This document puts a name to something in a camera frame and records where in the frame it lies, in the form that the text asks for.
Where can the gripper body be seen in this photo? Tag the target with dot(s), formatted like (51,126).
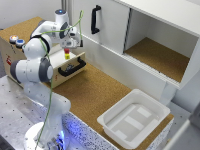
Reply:
(71,38)

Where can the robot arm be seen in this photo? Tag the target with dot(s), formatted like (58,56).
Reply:
(33,68)

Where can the yellow block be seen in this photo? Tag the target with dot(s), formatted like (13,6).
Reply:
(67,57)

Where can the white cabinet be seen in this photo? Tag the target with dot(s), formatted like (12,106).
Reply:
(160,56)

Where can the wooden drawer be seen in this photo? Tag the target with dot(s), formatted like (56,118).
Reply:
(75,59)

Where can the white sliding door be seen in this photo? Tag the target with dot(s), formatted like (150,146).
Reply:
(111,23)

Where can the wooden drawer box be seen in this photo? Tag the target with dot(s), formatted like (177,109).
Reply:
(23,28)

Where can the blue button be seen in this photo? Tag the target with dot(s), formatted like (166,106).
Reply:
(20,42)

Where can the red button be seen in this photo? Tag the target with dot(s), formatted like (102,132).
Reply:
(13,38)

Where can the white plastic box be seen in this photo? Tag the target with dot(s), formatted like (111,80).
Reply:
(133,118)

